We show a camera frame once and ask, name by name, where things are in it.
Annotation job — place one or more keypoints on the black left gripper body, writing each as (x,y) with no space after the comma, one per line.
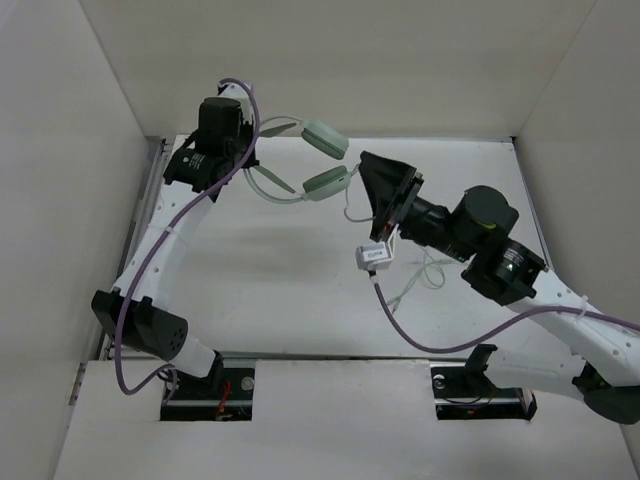
(241,146)

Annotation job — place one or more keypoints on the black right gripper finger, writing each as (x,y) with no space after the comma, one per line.
(374,164)
(380,190)

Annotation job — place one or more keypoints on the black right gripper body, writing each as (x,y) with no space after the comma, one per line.
(423,218)

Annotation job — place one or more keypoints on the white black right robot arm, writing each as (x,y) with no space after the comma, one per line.
(599,365)

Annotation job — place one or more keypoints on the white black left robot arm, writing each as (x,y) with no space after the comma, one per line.
(135,311)

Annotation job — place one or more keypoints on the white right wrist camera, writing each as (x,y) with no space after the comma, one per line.
(374,256)

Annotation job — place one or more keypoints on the aluminium table edge rail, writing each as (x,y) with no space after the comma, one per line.
(156,151)

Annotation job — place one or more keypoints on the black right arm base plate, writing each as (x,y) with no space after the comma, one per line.
(461,395)

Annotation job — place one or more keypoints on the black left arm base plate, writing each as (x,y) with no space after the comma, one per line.
(231,401)

